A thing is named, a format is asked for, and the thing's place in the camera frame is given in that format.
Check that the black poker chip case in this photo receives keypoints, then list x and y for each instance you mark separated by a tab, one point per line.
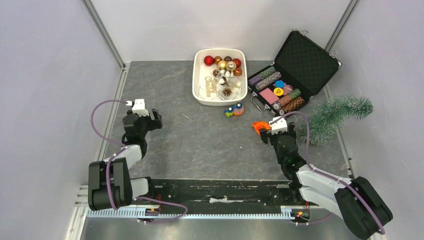
301	67

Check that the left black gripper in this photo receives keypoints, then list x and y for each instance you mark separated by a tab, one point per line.
155	124

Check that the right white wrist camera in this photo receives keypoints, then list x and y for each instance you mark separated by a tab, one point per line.
278	124

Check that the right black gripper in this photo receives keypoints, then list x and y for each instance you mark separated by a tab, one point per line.
276	135

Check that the orange semicircle plastic piece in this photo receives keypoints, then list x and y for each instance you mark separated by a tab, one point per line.
261	125

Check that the silver gold bauble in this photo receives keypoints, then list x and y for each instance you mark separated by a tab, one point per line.
231	66

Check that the yellow dealer chip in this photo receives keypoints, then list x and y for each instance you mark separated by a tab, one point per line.
278	91

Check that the red glitter bauble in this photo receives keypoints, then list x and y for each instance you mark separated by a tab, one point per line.
209	60

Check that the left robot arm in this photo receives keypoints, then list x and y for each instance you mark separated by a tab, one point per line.
109	182

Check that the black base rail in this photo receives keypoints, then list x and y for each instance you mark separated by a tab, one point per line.
205	196

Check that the brown pine cone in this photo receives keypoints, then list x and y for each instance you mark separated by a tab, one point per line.
226	92

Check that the dark red bauble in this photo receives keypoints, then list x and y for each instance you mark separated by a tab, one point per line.
237	62

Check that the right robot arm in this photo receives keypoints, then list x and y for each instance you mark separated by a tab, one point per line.
355	201

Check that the pink card deck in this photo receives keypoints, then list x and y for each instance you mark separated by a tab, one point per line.
269	96

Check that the orange shiny bauble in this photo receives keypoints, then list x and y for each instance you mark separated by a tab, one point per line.
237	71

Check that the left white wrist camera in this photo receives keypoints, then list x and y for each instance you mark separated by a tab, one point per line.
139	108

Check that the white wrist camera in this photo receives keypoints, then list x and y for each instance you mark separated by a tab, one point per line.
139	108
278	124

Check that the white plastic tray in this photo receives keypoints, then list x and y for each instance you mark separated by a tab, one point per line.
238	84

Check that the small frosted christmas tree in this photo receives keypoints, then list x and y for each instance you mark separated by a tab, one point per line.
329	116

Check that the orange round toy disc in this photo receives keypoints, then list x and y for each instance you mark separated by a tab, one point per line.
238	109

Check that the gold merry christmas sign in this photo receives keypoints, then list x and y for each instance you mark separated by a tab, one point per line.
210	86

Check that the gold shiny bauble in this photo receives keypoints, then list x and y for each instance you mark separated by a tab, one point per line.
222	64

